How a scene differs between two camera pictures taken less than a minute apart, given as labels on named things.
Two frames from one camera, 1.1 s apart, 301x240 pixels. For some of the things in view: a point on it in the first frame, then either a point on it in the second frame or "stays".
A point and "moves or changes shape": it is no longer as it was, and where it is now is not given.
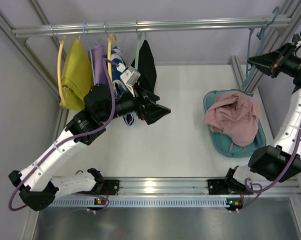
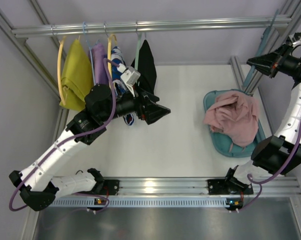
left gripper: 143,108 stays
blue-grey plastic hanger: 252,71 moves or changes shape
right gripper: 275,65 stays
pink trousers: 236,114 stays
